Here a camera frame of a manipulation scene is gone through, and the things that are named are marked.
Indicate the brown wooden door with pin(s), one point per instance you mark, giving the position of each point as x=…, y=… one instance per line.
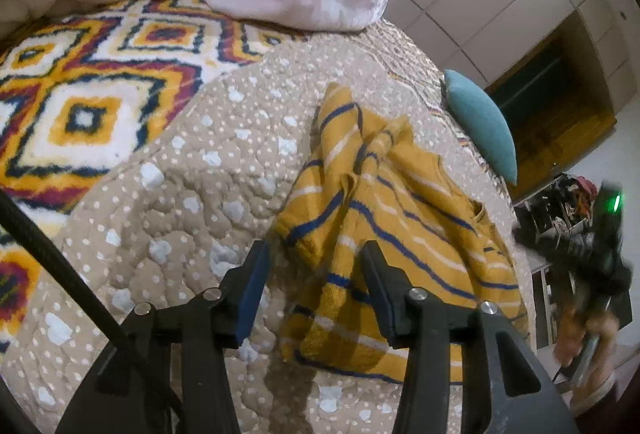
x=560, y=114

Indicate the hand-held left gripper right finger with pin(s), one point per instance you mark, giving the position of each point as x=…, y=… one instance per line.
x=382, y=289

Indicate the beige dotted quilt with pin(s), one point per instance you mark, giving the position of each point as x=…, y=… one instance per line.
x=200, y=194

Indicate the colourful diamond pattern blanket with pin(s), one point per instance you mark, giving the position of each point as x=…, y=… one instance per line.
x=90, y=104

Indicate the cluttered rack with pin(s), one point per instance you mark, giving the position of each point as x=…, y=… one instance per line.
x=560, y=209

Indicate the white cabinet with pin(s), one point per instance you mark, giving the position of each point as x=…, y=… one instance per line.
x=545, y=299

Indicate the teal pillow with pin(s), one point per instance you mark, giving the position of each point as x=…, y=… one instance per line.
x=482, y=124

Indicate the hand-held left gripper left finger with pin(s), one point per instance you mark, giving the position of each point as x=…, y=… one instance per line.
x=250, y=284

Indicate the person's right hand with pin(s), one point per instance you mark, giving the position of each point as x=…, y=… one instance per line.
x=575, y=329

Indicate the yellow striped sweater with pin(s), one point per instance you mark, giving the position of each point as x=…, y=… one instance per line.
x=400, y=224

